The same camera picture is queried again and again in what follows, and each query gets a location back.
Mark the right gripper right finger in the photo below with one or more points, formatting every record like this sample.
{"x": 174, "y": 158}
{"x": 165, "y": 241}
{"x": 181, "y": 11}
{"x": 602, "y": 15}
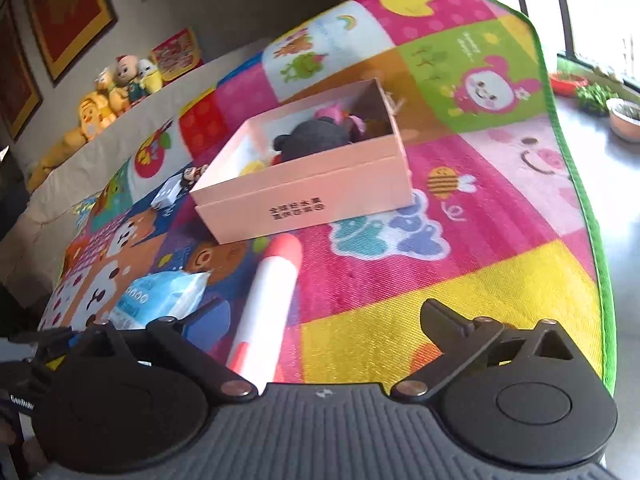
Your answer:
{"x": 461, "y": 342}

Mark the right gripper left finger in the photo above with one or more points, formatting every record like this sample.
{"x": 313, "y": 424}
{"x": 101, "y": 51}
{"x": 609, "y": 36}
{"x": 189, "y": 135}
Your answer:
{"x": 183, "y": 345}

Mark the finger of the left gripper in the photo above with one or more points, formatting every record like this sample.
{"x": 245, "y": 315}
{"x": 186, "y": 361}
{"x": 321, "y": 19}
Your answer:
{"x": 24, "y": 359}

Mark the blue tissue pack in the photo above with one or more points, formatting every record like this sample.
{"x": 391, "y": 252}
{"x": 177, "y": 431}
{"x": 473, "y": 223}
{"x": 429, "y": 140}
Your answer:
{"x": 169, "y": 293}

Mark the white red toy rocket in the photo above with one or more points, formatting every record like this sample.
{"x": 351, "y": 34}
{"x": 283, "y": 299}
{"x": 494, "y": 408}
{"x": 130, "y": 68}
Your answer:
{"x": 257, "y": 342}

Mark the black plush toy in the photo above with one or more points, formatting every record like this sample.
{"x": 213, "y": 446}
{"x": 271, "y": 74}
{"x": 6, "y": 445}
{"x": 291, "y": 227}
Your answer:
{"x": 314, "y": 136}

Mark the colourful cartoon play mat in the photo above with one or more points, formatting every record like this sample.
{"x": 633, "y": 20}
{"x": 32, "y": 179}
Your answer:
{"x": 413, "y": 149}

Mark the grey sofa cushion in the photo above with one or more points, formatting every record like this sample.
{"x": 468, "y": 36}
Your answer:
{"x": 32, "y": 250}

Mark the small white figure box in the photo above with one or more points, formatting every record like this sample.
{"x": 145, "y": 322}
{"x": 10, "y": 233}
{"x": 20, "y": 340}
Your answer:
{"x": 177, "y": 186}

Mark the yellow plush toy pile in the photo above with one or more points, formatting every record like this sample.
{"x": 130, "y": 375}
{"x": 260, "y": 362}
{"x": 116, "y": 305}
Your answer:
{"x": 95, "y": 114}

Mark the pink round toy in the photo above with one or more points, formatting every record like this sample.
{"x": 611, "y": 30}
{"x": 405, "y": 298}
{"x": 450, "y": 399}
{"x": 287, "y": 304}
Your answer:
{"x": 354, "y": 125}

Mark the baby doll toy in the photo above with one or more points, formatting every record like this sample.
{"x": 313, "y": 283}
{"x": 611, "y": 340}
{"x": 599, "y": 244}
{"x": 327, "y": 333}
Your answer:
{"x": 127, "y": 77}

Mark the green leafy plant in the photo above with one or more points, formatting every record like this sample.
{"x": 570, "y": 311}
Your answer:
{"x": 592, "y": 99}

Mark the red flower pot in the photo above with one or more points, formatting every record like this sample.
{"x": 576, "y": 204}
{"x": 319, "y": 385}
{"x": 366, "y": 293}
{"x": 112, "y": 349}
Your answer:
{"x": 565, "y": 84}

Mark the pink flower pot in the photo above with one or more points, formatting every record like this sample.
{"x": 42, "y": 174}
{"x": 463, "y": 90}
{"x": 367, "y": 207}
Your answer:
{"x": 624, "y": 117}

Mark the red picture book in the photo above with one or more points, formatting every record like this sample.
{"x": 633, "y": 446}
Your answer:
{"x": 177, "y": 55}

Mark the gold framed red picture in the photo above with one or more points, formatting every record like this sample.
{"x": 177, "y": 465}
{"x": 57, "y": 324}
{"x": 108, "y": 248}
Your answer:
{"x": 66, "y": 29}

